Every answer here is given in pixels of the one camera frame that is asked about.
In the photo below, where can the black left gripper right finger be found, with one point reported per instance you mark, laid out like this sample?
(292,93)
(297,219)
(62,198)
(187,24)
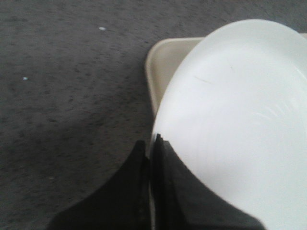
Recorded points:
(183,202)

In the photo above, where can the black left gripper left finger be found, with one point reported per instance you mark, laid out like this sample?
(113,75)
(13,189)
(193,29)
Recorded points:
(122,203)

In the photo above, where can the white round plate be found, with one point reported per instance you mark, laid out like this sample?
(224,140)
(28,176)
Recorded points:
(259,167)

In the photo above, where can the cream rabbit print tray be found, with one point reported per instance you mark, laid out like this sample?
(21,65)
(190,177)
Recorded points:
(159,64)

